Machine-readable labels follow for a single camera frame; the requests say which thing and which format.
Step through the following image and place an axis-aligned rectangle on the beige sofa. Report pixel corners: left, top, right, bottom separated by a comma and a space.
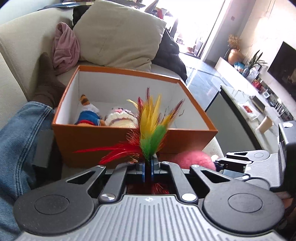
0, 7, 224, 163

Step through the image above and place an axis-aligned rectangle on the blue jeans leg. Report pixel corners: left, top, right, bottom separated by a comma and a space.
1, 101, 54, 240

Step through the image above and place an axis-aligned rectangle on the black jacket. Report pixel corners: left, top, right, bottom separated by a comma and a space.
72, 4, 188, 82

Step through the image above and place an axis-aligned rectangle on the brown sock foot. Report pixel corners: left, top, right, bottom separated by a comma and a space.
31, 52, 66, 108

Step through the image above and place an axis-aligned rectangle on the pink plush ball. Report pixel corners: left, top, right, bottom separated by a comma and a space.
170, 151, 216, 171

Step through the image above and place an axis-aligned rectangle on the colourful feather toy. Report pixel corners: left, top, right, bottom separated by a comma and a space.
72, 87, 186, 195

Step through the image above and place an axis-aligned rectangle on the black television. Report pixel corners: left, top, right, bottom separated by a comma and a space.
267, 42, 296, 100

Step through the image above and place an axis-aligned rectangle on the pink cloth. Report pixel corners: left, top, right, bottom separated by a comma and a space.
51, 22, 80, 75

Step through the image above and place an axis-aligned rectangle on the beige cushion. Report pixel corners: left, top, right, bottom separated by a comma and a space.
72, 0, 167, 72

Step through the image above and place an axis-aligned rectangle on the green potted plant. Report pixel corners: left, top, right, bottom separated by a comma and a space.
242, 50, 267, 78

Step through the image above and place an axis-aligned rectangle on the black textured box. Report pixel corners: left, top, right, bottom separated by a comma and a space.
32, 130, 54, 168

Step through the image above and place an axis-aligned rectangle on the white coffee table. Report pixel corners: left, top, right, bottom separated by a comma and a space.
204, 85, 285, 151

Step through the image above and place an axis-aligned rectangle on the copper vase with flowers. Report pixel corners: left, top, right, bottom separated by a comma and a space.
228, 35, 244, 65

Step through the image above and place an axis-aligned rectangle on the orange cardboard box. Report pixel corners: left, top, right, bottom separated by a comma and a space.
52, 65, 217, 168

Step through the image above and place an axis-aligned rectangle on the crochet bunny doll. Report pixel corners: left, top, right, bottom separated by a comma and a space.
104, 106, 137, 128

